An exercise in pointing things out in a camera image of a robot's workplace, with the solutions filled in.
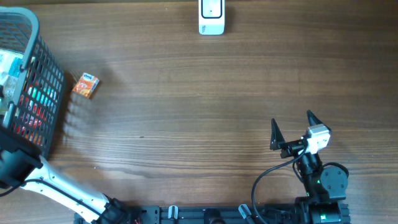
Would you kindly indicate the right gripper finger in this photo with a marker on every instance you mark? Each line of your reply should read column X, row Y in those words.
column 277, row 140
column 313, row 120

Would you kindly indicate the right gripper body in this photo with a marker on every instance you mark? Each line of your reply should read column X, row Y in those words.
column 291, row 148

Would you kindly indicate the orange tissue pack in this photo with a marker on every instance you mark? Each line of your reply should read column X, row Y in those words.
column 86, row 85

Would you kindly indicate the cream snack pouch blue seal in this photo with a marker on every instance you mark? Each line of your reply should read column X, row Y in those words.
column 10, row 71

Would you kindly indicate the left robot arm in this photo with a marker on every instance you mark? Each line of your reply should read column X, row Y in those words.
column 23, row 166

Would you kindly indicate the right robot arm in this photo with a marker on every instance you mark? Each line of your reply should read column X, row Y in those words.
column 325, row 184

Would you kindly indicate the white barcode scanner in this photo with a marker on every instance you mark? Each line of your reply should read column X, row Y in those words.
column 211, row 17

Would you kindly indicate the grey plastic shopping basket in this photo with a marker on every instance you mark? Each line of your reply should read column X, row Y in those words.
column 36, row 103

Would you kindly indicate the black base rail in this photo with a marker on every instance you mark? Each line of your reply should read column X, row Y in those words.
column 233, row 214

